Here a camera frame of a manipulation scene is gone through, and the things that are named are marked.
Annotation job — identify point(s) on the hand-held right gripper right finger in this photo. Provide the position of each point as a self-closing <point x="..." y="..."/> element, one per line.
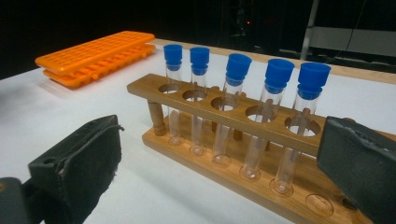
<point x="358" y="161"/>

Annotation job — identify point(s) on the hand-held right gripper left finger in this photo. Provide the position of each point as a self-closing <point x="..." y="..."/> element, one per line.
<point x="77" y="161"/>

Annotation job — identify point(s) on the blue capped glass test tube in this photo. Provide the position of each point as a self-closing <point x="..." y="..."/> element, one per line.
<point x="238" y="67"/>
<point x="173" y="53"/>
<point x="199" y="57"/>
<point x="313" y="77"/>
<point x="278" y="73"/>

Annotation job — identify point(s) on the wooden test tube rack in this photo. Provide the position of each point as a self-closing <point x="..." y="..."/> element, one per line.
<point x="146" y="88"/>

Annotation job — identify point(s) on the orange plastic test tube rack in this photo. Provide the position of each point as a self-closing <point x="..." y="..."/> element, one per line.
<point x="93" y="53"/>

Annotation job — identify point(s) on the white table sheet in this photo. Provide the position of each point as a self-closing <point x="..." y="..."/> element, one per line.
<point x="62" y="109"/>

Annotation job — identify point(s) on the grey metal stand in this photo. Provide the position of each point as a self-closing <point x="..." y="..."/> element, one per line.
<point x="351" y="40"/>

